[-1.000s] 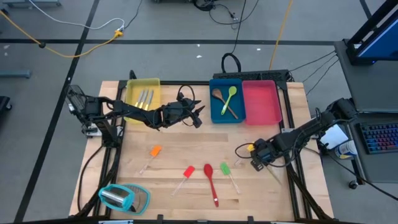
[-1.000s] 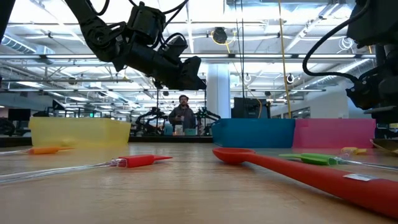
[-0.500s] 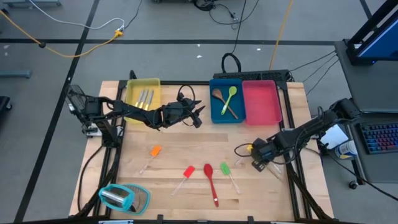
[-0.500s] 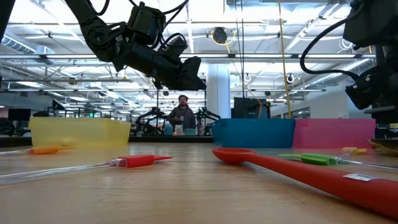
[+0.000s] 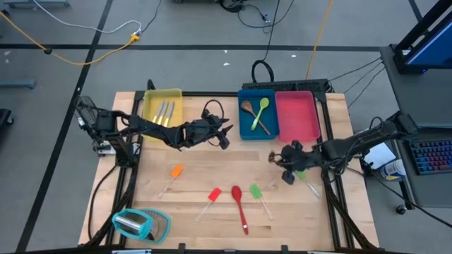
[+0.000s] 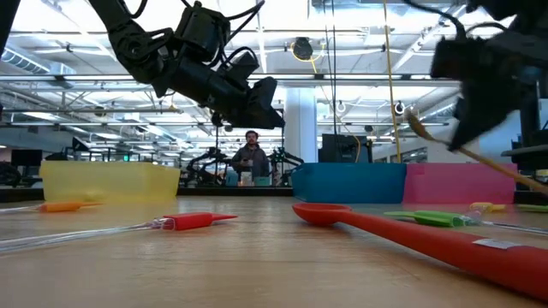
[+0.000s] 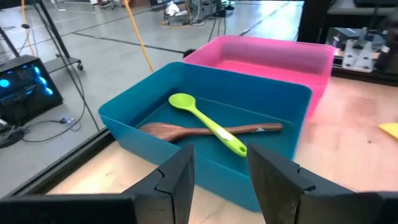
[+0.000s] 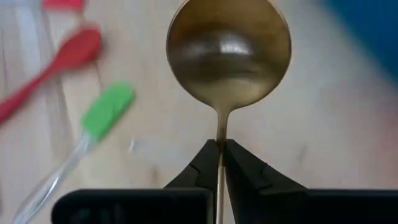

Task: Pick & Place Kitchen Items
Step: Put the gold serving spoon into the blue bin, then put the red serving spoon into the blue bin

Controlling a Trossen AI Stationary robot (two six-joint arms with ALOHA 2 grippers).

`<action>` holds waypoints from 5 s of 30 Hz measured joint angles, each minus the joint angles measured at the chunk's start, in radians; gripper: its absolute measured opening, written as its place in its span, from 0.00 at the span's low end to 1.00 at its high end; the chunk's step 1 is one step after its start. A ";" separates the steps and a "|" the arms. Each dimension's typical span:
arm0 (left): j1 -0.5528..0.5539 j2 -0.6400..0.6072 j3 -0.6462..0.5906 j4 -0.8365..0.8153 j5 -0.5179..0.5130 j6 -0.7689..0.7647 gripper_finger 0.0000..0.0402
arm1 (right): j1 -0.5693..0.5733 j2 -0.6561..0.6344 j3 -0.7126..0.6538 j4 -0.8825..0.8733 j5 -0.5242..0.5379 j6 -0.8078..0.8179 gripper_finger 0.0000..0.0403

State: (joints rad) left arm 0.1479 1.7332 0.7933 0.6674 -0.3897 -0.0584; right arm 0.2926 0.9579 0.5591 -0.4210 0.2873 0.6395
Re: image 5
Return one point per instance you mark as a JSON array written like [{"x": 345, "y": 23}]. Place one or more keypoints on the green silicone spoon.
[{"x": 263, "y": 103}]

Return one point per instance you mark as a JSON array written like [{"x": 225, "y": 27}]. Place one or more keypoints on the black chair base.
[{"x": 5, "y": 117}]

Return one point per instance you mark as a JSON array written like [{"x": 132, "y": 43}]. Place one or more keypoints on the backlit rainbow keyboard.
[{"x": 432, "y": 157}]

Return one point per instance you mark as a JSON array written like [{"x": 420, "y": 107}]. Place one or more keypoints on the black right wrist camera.
[{"x": 288, "y": 178}]

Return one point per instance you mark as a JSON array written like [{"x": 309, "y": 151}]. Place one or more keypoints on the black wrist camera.
[
  {"x": 224, "y": 143},
  {"x": 288, "y": 178}
]

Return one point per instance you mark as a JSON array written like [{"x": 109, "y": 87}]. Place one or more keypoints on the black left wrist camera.
[{"x": 224, "y": 143}]

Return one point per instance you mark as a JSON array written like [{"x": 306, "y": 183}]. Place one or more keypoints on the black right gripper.
[{"x": 300, "y": 158}]

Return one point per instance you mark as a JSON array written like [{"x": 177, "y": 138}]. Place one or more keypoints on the black perforated computer box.
[{"x": 282, "y": 85}]

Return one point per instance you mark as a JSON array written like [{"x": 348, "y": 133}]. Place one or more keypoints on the teal framed metal grater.
[{"x": 132, "y": 224}]

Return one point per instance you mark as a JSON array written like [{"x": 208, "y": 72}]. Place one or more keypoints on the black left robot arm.
[{"x": 152, "y": 128}]

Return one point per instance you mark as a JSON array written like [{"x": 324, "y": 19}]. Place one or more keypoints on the red silicone spoon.
[{"x": 236, "y": 193}]

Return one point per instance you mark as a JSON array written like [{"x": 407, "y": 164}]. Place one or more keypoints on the monitor on black stand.
[{"x": 434, "y": 49}]

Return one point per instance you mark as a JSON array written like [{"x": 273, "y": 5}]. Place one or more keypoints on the brown wooden spoon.
[{"x": 246, "y": 106}]

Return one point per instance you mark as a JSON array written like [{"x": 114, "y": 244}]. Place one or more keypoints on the white bottle blue label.
[{"x": 392, "y": 170}]

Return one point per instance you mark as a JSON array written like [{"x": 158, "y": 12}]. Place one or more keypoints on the grey blue floor bar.
[
  {"x": 17, "y": 84},
  {"x": 35, "y": 3}
]

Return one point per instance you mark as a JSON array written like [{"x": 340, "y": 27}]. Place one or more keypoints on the pink plastic bin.
[{"x": 298, "y": 116}]

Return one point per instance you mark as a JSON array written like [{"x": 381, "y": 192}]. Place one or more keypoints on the dark grey desk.
[{"x": 431, "y": 190}]

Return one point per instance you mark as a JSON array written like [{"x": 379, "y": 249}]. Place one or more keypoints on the blue plastic bin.
[{"x": 247, "y": 123}]

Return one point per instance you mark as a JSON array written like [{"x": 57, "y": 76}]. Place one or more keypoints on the yellow plastic bin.
[{"x": 152, "y": 102}]

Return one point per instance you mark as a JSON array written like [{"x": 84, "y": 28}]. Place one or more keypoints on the black caster wheel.
[{"x": 401, "y": 209}]

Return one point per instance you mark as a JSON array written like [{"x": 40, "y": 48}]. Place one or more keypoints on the black aluminium table frame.
[{"x": 212, "y": 94}]

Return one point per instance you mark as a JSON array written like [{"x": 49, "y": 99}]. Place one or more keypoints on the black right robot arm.
[{"x": 353, "y": 144}]

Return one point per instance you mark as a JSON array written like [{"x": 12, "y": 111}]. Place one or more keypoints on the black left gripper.
[{"x": 199, "y": 133}]

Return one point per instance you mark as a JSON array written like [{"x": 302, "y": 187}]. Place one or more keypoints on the white paper sheet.
[{"x": 381, "y": 157}]

